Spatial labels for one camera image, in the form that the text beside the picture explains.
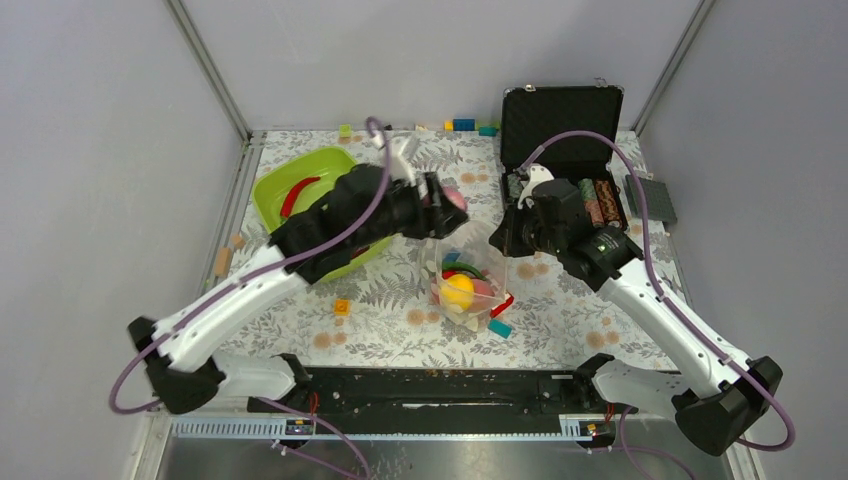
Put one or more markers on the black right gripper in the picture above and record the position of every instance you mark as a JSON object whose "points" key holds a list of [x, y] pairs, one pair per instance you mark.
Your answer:
{"points": [[505, 238]]}

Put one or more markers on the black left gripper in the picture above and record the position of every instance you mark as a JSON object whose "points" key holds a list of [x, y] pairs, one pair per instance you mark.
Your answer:
{"points": [[438, 218]]}

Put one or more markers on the purple toy onion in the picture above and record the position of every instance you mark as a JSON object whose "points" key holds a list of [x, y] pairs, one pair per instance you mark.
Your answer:
{"points": [[456, 198]]}

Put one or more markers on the green toy cucumber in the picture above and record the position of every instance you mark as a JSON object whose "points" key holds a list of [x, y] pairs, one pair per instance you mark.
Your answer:
{"points": [[468, 269]]}

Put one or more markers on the clear zip top bag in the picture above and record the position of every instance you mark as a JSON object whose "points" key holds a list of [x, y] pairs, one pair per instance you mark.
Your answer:
{"points": [[469, 244]]}

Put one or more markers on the yellow toy pear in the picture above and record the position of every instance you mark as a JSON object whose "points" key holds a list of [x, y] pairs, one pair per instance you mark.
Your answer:
{"points": [[457, 292]]}

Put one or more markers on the red toy chili pepper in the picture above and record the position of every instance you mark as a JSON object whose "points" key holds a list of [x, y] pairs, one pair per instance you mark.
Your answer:
{"points": [[293, 194]]}

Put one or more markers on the green plastic tub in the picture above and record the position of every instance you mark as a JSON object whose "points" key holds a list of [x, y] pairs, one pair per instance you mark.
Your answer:
{"points": [[329, 163]]}

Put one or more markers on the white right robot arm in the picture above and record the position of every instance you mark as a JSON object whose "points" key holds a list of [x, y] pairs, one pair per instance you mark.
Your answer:
{"points": [[718, 391]]}

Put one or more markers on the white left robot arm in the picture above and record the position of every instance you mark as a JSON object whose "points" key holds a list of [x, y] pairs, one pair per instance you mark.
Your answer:
{"points": [[182, 353]]}

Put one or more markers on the blue yellow block row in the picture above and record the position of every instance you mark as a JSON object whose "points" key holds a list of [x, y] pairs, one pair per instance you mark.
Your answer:
{"points": [[471, 125]]}

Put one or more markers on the black poker chip case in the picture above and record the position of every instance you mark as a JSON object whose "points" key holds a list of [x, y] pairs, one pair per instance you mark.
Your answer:
{"points": [[531, 115]]}

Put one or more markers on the grey building baseplate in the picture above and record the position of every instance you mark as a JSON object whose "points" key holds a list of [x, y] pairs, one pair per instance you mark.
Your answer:
{"points": [[657, 199]]}

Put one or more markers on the red toy calculator block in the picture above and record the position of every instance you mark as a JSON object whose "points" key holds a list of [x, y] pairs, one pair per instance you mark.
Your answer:
{"points": [[499, 309]]}

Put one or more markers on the floral table mat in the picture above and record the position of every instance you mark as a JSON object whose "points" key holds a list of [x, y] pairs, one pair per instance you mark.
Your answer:
{"points": [[557, 322]]}

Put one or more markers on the orange toy block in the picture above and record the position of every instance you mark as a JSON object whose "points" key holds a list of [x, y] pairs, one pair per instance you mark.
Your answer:
{"points": [[342, 307]]}

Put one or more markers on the teal toy block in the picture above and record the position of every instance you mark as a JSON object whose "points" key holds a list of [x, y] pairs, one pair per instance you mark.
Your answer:
{"points": [[499, 328]]}

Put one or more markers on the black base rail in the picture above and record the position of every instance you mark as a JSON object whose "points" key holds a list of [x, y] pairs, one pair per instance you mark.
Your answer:
{"points": [[412, 401]]}

